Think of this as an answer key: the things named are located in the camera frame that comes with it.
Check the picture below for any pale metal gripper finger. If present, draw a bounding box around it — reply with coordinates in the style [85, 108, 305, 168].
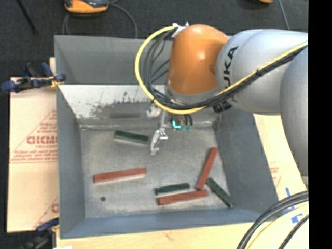
[150, 130, 162, 156]
[156, 131, 169, 151]

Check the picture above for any grey metal bin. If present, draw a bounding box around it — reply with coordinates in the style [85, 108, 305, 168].
[53, 34, 280, 240]

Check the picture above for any dark green flat block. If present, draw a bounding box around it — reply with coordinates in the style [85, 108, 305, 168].
[205, 177, 233, 209]
[154, 182, 191, 196]
[113, 130, 150, 146]

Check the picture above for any red-brown flat block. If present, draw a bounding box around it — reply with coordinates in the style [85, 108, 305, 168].
[92, 167, 147, 184]
[195, 147, 219, 191]
[156, 189, 210, 206]

